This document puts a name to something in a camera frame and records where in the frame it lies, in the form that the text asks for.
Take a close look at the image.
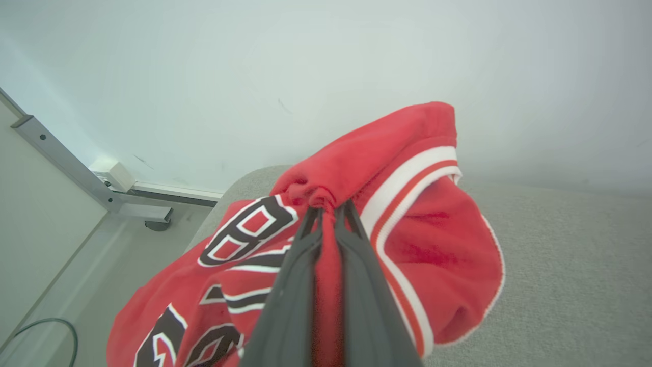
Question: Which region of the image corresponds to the red basketball jersey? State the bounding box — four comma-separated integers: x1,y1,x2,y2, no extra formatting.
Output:
106,101,506,367

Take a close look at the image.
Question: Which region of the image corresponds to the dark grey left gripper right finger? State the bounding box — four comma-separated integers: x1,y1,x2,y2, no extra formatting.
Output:
334,200,423,367

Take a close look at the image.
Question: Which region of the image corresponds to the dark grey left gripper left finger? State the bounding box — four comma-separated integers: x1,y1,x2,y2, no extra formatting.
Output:
239,206,324,367

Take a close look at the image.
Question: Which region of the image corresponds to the black floor cable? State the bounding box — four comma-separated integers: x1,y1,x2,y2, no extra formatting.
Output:
0,318,79,367

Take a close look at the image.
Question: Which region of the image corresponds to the white partition panel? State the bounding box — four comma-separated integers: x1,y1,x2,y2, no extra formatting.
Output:
0,87,108,352

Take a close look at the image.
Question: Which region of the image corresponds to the grey metal frame rail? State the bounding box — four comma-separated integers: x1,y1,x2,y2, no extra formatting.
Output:
10,115,175,223

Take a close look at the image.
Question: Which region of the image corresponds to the dark skirting strip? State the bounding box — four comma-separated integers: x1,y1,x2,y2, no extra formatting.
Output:
127,181,225,208

